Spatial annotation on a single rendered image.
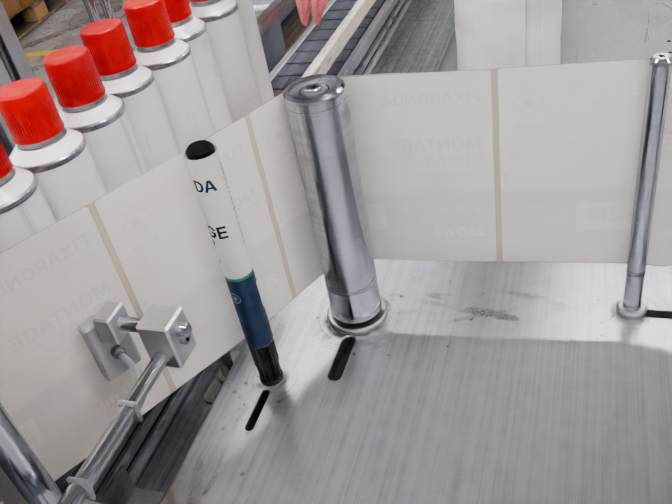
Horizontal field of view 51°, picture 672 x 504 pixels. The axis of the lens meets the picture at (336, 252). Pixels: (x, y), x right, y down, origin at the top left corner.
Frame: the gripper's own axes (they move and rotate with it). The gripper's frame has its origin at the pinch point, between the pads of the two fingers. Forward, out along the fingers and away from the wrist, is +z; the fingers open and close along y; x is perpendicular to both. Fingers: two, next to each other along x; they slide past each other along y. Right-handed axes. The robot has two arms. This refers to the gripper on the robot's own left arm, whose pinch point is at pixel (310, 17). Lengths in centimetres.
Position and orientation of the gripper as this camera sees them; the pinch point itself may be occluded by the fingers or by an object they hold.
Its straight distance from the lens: 95.7
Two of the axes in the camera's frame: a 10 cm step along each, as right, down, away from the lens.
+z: -0.4, 10.0, 0.0
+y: 9.4, 0.4, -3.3
